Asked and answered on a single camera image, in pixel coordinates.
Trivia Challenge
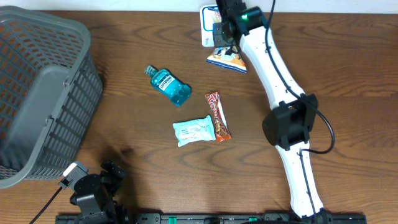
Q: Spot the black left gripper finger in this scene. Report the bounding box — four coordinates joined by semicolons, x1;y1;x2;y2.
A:
112;165;127;180
101;160;117;170

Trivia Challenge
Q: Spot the yellow snack bag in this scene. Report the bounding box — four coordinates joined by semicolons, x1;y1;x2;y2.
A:
206;7;248;75

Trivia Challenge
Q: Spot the teal mouthwash bottle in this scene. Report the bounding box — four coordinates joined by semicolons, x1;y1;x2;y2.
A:
145;65;192;106

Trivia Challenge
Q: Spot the teal wet wipes pack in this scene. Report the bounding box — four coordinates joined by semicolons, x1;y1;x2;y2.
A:
173;115;216;147

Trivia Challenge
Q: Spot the orange red snack bar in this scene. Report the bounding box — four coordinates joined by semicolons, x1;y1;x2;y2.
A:
205;91;231;142

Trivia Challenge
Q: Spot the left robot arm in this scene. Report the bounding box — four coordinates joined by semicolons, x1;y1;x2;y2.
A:
65;161;131;224

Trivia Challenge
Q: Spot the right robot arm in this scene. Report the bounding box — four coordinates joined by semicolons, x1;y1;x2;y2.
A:
216;0;323;223

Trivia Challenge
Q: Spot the white barcode scanner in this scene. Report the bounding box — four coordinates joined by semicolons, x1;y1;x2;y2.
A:
200;5;221;47

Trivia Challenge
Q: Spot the grey plastic shopping basket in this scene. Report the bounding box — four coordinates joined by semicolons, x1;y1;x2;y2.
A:
1;6;103;189

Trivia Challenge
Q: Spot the left camera cable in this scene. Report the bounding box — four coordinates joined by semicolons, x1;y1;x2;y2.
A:
29;185;63;224

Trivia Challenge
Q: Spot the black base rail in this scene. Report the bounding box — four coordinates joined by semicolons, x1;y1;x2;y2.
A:
55;210;368;224

